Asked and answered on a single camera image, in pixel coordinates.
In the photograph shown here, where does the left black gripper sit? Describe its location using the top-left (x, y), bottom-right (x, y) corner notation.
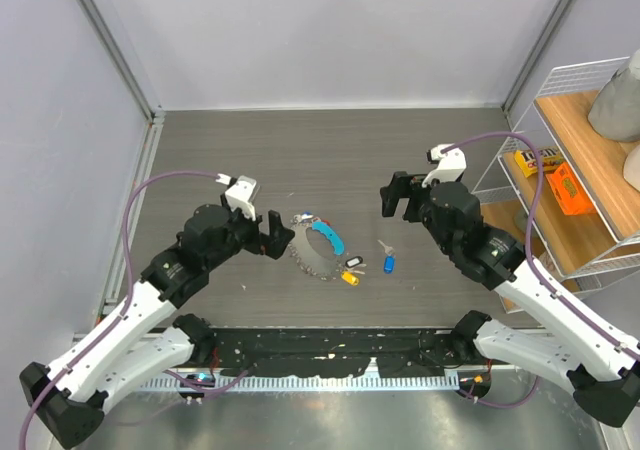
top-left (204, 193), bottom-right (294, 271)

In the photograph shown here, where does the large silver keyring with keys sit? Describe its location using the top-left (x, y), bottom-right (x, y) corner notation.
top-left (288, 212), bottom-right (366, 286)

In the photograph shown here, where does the silver key with blue tag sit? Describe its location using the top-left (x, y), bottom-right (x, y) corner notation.
top-left (378, 240), bottom-right (396, 274)

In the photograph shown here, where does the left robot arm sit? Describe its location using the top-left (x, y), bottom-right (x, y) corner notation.
top-left (19, 205), bottom-right (295, 449)

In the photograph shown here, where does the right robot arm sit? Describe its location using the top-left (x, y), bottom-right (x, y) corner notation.
top-left (380, 172), bottom-right (639, 428)

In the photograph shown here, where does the yellow candy bag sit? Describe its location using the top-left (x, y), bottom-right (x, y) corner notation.
top-left (514, 146), bottom-right (565, 178)

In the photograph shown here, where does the orange candy box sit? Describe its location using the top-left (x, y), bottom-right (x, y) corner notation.
top-left (546, 162), bottom-right (596, 216)

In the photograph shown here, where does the grey stone-like object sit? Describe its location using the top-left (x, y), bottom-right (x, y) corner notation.
top-left (588, 51), bottom-right (639, 142)

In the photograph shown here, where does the white rounded object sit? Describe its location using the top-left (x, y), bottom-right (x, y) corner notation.
top-left (623, 144), bottom-right (640, 191)

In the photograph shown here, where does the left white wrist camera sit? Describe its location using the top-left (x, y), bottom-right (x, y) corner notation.
top-left (224, 175), bottom-right (260, 221)

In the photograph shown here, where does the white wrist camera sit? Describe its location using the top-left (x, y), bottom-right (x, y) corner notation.
top-left (421, 144), bottom-right (467, 188)
top-left (224, 175), bottom-right (260, 221)

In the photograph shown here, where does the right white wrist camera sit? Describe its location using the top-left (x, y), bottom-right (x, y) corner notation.
top-left (421, 144), bottom-right (467, 188)

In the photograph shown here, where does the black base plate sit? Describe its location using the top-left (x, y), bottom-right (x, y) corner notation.
top-left (183, 328), bottom-right (486, 378)

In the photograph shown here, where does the white wire shelf rack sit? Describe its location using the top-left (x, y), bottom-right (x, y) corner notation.
top-left (473, 58), bottom-right (639, 298)

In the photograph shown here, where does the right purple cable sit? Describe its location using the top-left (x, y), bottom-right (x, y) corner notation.
top-left (449, 132), bottom-right (640, 361)

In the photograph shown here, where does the white slotted cable duct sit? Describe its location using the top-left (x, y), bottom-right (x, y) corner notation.
top-left (134, 373), bottom-right (461, 392)

